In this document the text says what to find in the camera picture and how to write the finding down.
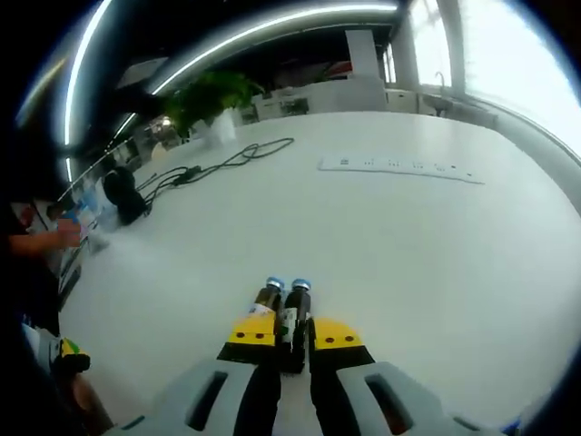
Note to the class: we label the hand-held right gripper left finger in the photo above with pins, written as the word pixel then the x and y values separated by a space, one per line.
pixel 254 331

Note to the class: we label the white low cabinet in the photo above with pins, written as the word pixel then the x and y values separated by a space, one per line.
pixel 340 97

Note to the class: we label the ceiling light strip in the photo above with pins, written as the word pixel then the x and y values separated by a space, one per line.
pixel 272 27
pixel 79 63

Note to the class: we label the white square column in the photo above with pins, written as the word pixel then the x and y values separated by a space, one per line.
pixel 362 54

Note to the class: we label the brown glass medicine bottle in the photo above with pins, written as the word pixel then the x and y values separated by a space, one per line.
pixel 268 300
pixel 297 309

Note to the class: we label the metal sink faucet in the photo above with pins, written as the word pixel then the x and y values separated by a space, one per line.
pixel 441 82

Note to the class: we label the green plant in white vase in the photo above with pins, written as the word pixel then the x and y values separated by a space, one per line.
pixel 223 129

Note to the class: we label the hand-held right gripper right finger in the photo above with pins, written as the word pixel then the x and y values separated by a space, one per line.
pixel 336 336

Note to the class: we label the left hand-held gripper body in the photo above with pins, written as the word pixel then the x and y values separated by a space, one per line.
pixel 41 347

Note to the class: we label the dark sink basin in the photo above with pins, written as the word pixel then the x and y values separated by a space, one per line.
pixel 441 105

